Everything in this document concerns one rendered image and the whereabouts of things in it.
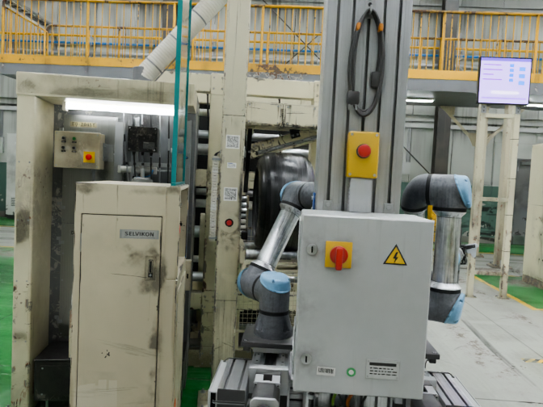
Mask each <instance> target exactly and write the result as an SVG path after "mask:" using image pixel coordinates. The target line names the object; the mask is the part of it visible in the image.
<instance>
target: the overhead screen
mask: <svg viewBox="0 0 543 407"><path fill-rule="evenodd" d="M531 73H532V58H519V57H479V61H478V83H477V94H476V104H491V105H511V106H528V105H529V95H530V84H531Z"/></svg>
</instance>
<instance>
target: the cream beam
mask: <svg viewBox="0 0 543 407"><path fill-rule="evenodd" d="M246 126H255V128H254V129H260V130H273V131H286V132H289V129H296V130H300V131H308V132H317V131H318V106H313V105H300V104H289V103H266V102H254V101H246V124H245V127H246Z"/></svg>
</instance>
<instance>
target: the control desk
mask: <svg viewBox="0 0 543 407"><path fill-rule="evenodd" d="M188 187H189V185H188V184H181V185H178V186H171V185H170V183H138V182H120V181H95V182H76V183H75V209H74V267H73V296H72V326H71V356H70V385H69V407H180V399H181V389H182V380H181V379H182V359H183V319H184V304H185V279H186V270H185V266H186V258H185V256H186V247H187V207H188ZM175 398H176V401H175Z"/></svg>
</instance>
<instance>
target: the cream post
mask: <svg viewBox="0 0 543 407"><path fill-rule="evenodd" d="M250 3H251V0H227V11H226V29H225V66H224V85H223V103H222V122H221V160H220V178H219V197H218V215H217V252H216V270H215V289H214V308H213V344H212V365H211V382H210V385H211V383H212V381H213V377H214V376H215V373H216V371H217V368H218V366H219V363H220V361H221V360H226V359H227V358H234V353H235V328H236V317H237V299H238V283H237V281H238V265H239V261H238V251H239V243H240V230H241V212H242V176H243V160H244V142H245V124H246V90H247V72H248V55H249V37H250ZM226 135H238V136H240V143H239V149H226V148H225V146H226ZM227 162H233V163H237V164H236V168H227ZM224 187H237V188H238V195H237V201H224ZM227 220H231V221H232V224H231V225H227V224H226V222H227Z"/></svg>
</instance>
